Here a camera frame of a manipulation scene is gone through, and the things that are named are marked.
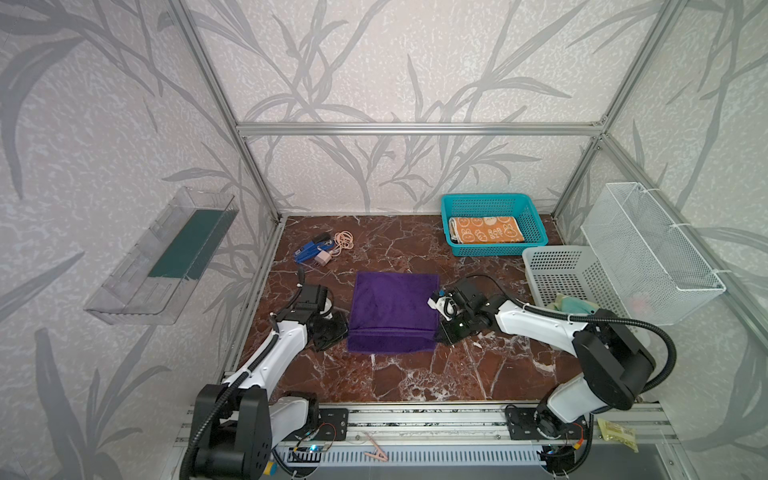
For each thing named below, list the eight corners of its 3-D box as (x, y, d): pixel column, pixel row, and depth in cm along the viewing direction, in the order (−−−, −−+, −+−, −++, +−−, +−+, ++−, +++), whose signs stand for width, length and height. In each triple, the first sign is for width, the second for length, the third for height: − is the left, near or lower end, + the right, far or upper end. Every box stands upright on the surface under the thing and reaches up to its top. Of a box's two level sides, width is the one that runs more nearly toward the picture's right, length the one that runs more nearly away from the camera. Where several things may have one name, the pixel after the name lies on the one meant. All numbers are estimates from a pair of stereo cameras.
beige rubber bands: (332, 254, 111) (331, 250, 109) (336, 234, 117) (335, 230, 115) (352, 254, 111) (351, 250, 109) (354, 234, 117) (353, 230, 115)
